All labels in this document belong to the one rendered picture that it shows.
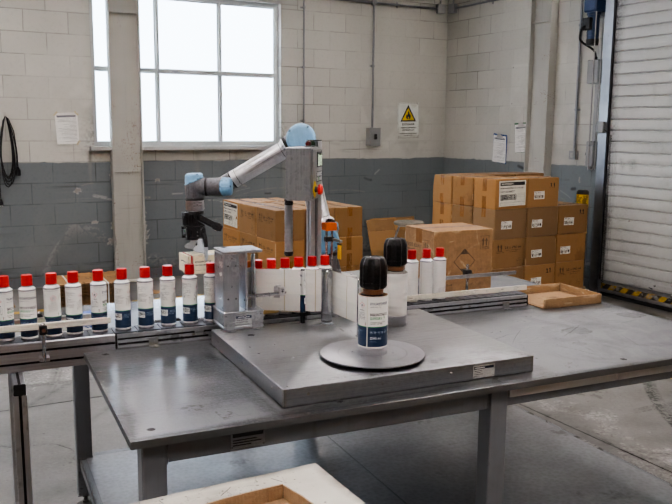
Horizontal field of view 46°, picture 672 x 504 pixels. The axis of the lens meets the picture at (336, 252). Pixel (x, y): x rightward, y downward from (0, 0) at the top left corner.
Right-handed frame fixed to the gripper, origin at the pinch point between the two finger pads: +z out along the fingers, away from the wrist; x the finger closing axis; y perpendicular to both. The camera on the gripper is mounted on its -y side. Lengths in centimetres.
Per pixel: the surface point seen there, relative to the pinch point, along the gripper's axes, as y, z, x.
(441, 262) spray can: -74, -1, 66
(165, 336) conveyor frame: 35, 14, 62
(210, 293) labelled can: 18, 2, 60
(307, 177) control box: -19, -36, 61
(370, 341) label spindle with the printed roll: -7, 7, 123
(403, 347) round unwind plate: -21, 12, 120
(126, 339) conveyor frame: 48, 13, 61
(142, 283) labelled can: 41, -4, 58
